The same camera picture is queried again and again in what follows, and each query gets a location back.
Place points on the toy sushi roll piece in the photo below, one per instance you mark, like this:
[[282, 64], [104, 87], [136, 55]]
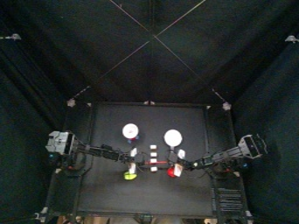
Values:
[[154, 147], [154, 154], [154, 159], [154, 169]]

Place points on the yellow object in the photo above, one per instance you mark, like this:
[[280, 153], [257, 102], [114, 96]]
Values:
[[130, 176]]

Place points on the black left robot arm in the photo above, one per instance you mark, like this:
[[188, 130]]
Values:
[[98, 151]]

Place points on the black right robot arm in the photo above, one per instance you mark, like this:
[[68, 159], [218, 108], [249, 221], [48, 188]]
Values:
[[234, 152]]

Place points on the black vertical frame post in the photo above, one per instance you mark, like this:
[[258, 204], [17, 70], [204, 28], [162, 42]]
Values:
[[153, 58]]

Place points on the white text label sticker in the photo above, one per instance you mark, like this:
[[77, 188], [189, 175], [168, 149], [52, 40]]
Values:
[[230, 199]]

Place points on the red toy pepper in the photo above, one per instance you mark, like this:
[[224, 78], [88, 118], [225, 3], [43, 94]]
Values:
[[170, 172]]

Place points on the silver frame bracket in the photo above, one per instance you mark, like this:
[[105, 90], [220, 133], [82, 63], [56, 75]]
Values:
[[14, 37], [149, 102], [226, 106], [72, 102], [292, 38]]

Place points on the red plastic cup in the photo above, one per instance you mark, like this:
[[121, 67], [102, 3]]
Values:
[[130, 130]]

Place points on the red plastic toy knife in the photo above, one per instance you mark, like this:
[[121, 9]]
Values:
[[148, 162]]

